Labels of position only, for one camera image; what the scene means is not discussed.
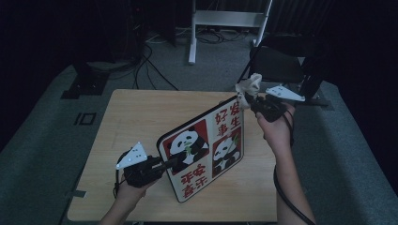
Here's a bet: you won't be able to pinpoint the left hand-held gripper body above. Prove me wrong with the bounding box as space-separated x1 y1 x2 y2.
115 142 163 188

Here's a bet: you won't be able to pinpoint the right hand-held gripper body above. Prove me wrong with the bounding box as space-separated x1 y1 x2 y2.
250 84 306 124

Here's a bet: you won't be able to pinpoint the grey cloth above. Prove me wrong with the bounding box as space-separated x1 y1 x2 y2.
235 72 263 111

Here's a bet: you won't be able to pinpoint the panda picture board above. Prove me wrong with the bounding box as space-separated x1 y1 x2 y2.
156 95 245 203

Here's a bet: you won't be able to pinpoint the person's left hand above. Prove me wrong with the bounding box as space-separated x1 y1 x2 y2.
115 178 158 204

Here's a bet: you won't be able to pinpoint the person's right hand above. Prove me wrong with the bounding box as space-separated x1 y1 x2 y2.
255 103 297 156

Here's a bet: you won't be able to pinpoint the black folding chair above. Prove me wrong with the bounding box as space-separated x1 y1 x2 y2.
235 36 306 98

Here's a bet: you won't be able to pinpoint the black metal stand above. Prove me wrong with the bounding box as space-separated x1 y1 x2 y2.
281 34 332 121

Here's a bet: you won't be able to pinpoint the grey tape piece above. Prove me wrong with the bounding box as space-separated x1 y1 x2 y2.
69 189 87 199

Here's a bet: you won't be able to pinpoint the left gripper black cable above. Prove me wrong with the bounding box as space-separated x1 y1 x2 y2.
113 153 126 198

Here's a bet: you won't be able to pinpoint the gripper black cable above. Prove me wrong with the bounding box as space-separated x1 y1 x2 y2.
272 106 317 225
113 153 126 198

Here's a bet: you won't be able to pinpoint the black floor cable bundle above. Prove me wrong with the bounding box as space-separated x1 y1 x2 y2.
195 27 252 45

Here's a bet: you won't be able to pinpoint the white metal desk frame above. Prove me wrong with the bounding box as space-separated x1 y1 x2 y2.
188 0 274 65

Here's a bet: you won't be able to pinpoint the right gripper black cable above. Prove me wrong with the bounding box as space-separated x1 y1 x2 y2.
272 106 317 225

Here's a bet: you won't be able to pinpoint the black floor cables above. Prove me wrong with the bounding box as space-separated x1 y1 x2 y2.
107 43 180 92

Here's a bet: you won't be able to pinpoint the black stand with base plate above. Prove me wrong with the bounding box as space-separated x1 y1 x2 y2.
60 60 111 100

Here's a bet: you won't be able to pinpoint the white floor cable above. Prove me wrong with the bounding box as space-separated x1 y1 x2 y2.
145 27 191 44

